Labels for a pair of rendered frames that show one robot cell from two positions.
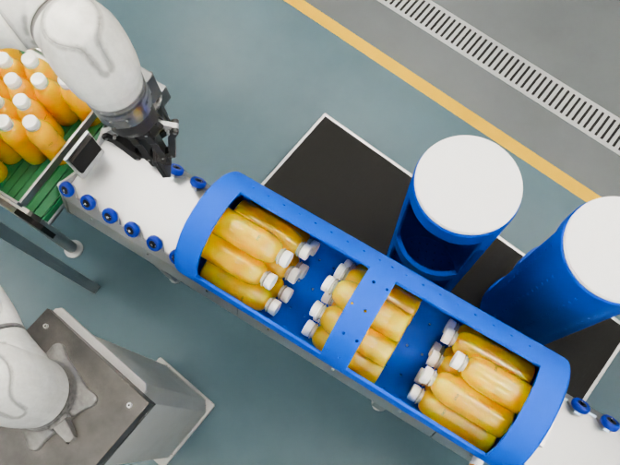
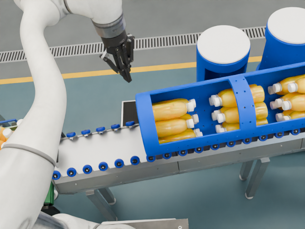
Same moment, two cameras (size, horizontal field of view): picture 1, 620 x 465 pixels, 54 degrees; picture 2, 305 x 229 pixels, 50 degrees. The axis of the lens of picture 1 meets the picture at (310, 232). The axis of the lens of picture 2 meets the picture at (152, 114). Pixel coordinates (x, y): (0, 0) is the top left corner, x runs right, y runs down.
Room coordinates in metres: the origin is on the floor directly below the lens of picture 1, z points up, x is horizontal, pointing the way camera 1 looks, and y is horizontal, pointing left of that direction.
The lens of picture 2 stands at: (-0.14, 0.64, 2.33)
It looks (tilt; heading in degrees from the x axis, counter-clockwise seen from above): 57 degrees down; 325
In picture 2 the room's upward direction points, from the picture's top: 12 degrees counter-clockwise
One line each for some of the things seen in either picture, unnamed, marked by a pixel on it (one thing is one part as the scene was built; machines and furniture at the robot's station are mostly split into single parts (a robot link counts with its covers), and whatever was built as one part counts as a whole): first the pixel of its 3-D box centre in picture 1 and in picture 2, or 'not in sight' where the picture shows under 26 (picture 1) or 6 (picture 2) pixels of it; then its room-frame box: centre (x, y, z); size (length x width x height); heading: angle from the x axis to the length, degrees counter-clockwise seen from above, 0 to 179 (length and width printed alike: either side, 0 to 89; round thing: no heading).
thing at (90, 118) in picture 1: (67, 147); not in sight; (0.82, 0.66, 0.96); 0.40 x 0.01 x 0.03; 143
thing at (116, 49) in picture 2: (140, 140); (116, 57); (0.50, 0.27, 1.57); 0.04 x 0.01 x 0.11; 178
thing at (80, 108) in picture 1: (80, 100); not in sight; (0.95, 0.61, 0.99); 0.07 x 0.07 x 0.19
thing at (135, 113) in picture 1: (119, 96); (109, 21); (0.50, 0.26, 1.71); 0.09 x 0.09 x 0.06
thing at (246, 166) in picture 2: not in sight; (248, 159); (0.21, -0.29, 0.31); 0.06 x 0.06 x 0.63; 53
